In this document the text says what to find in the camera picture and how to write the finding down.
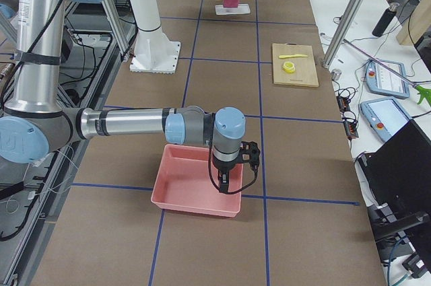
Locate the teach pendant far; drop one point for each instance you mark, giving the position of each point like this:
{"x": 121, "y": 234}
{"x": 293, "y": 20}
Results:
{"x": 381, "y": 81}

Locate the black bottle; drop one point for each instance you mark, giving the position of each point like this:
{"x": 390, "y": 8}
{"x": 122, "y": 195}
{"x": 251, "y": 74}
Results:
{"x": 385, "y": 19}

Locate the white rectangular tray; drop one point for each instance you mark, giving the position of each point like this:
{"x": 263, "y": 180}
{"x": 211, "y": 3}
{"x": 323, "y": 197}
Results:
{"x": 241, "y": 9}

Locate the teach pendant near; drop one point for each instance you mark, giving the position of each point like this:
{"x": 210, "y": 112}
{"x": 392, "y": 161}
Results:
{"x": 386, "y": 116}

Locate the aluminium frame post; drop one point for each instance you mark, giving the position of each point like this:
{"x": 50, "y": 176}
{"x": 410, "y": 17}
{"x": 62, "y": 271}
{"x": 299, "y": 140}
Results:
{"x": 341, "y": 31}

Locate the wooden cutting board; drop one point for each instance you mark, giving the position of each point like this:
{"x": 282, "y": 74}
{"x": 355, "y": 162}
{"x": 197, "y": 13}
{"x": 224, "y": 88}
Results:
{"x": 306, "y": 72}

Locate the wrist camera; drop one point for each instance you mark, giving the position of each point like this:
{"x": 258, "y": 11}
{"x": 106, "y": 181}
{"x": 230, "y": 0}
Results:
{"x": 250, "y": 154}

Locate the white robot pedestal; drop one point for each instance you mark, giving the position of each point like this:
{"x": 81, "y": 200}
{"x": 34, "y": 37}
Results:
{"x": 153, "y": 51}

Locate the yellow plastic knife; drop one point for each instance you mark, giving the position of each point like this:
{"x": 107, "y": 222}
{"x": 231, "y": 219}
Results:
{"x": 292, "y": 56}

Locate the yellow lemon slices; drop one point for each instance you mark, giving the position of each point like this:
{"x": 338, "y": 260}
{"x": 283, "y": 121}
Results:
{"x": 289, "y": 67}

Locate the black monitor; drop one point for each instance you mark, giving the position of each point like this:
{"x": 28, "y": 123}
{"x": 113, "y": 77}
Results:
{"x": 398, "y": 174}

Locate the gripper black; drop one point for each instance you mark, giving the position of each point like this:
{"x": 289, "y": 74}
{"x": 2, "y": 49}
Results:
{"x": 224, "y": 167}

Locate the teach pendant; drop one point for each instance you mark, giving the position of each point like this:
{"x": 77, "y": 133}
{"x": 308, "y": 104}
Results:
{"x": 386, "y": 116}
{"x": 381, "y": 81}

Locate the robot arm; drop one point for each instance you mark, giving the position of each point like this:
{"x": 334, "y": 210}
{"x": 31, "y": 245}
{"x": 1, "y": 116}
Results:
{"x": 34, "y": 125}

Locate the pink plastic bin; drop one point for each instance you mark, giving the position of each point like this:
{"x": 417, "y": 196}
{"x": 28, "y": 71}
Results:
{"x": 183, "y": 184}

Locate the long reacher grabber tool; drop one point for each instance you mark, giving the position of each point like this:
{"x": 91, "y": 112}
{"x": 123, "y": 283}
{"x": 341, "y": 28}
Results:
{"x": 423, "y": 92}

